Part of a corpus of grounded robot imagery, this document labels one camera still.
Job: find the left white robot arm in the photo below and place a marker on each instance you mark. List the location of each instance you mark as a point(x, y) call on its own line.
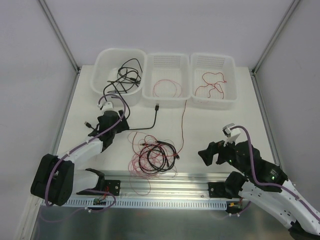
point(59, 176)

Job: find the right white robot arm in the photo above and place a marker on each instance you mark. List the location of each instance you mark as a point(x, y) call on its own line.
point(264, 184)

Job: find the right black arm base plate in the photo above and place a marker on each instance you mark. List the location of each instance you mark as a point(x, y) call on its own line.
point(216, 190)

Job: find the white slotted cable duct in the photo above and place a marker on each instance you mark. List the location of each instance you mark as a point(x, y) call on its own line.
point(147, 203)

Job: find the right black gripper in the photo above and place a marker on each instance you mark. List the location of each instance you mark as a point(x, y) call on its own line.
point(220, 154)

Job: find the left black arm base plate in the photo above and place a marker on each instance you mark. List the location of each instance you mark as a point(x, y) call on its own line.
point(112, 186)

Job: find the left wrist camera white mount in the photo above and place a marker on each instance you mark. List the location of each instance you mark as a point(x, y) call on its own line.
point(106, 106)

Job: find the solid white plastic bin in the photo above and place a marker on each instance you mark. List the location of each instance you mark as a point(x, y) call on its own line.
point(120, 70)

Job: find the right aluminium frame post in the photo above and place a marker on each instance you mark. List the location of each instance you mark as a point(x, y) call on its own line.
point(276, 34)

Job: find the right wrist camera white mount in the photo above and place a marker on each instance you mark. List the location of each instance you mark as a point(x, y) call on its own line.
point(231, 133)

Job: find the middle white perforated basket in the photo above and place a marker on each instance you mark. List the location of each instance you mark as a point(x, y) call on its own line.
point(167, 80)

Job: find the white perforated basket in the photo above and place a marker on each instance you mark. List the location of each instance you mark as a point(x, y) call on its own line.
point(167, 80)
point(213, 81)

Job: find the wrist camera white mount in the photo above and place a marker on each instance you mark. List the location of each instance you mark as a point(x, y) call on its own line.
point(231, 133)
point(106, 106)

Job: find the aluminium mounting rail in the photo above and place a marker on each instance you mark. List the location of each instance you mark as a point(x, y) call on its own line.
point(169, 186)

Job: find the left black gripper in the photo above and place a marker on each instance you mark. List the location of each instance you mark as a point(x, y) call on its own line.
point(120, 122)

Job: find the aluminium frame post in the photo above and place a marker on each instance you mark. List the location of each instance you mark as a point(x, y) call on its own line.
point(53, 24)
point(276, 34)

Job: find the left aluminium frame post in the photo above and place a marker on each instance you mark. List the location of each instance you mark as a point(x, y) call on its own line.
point(53, 24)

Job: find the right white perforated basket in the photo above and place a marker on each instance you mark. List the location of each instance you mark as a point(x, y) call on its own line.
point(213, 81)

